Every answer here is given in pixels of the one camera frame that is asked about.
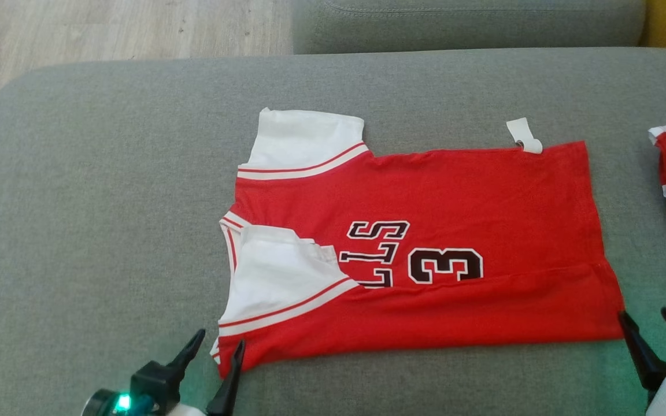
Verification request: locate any left gripper with green light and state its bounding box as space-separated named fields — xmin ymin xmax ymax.
xmin=116 ymin=329 xmax=246 ymax=416

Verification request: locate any red and white basketball jersey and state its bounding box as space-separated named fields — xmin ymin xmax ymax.
xmin=210 ymin=108 xmax=626 ymax=379

